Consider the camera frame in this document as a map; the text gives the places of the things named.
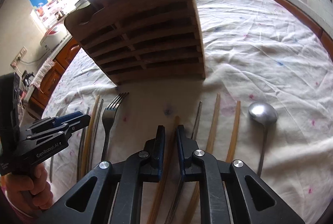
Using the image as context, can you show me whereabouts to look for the white floral tablecloth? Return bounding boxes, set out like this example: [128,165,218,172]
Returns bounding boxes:
[43,0,332,223]

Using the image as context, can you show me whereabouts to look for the dark metal chopstick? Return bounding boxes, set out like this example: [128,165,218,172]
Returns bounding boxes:
[165,101,203,224]

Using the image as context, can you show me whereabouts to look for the white pink rice cooker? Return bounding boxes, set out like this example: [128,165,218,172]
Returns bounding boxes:
[40,22,68,51]

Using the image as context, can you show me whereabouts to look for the pink lace cloth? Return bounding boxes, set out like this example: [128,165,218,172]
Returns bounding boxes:
[31,58,55,89]

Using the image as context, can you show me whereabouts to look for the brown wooden chopstick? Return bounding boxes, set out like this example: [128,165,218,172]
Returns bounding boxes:
[146,116,180,224]

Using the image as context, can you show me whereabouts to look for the light wooden chopstick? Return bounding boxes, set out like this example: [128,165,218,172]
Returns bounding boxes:
[182,101,241,223]
[182,93,221,224]

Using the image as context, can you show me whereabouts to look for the thin chopstick left group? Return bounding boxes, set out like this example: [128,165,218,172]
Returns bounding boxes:
[77,95,104,181]

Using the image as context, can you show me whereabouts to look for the metal fork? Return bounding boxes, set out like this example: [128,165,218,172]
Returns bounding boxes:
[101,92,129,161]
[49,108,64,183]

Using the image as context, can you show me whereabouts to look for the wooden utensil holder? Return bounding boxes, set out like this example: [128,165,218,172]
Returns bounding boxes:
[64,0,205,85]

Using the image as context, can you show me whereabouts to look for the white steamer pot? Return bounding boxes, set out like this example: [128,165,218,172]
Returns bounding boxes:
[75,0,90,9]

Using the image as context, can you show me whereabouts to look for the wall power socket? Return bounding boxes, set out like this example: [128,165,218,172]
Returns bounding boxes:
[10,46,27,69]

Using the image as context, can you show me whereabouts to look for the person's left hand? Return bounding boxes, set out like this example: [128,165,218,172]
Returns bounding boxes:
[3,163,53,217]

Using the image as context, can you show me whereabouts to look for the metal spoon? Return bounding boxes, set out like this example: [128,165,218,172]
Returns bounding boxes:
[248,102,278,177]

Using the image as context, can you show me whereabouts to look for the lower wooden cabinets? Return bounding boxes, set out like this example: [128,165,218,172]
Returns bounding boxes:
[24,37,81,119]

